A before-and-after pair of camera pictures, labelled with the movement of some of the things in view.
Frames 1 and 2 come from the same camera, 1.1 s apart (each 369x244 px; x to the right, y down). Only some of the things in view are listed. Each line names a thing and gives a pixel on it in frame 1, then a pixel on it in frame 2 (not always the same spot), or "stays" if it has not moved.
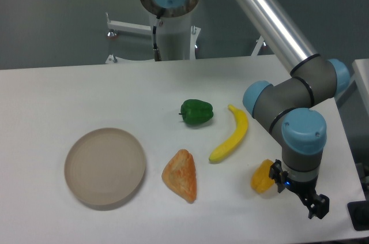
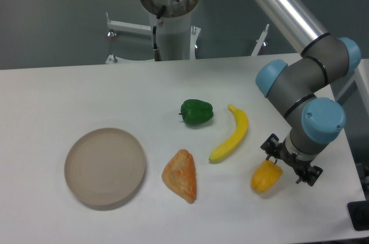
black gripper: (317, 205) -> (310, 174)
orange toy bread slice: (180, 175) stays
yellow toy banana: (241, 130) stays
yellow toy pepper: (260, 181) stays
